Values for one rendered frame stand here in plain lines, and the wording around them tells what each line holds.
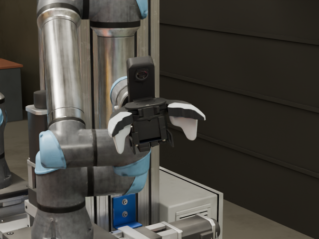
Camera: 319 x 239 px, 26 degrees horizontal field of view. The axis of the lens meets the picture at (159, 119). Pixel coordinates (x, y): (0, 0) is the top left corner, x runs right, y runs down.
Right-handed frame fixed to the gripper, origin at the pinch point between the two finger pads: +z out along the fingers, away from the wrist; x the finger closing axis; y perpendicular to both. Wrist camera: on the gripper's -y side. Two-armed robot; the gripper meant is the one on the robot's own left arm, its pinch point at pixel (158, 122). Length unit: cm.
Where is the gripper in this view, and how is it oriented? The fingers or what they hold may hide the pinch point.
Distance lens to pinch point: 108.1
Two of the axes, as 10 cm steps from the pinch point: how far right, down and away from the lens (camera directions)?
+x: -9.7, 1.8, -1.5
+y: 1.3, 9.6, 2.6
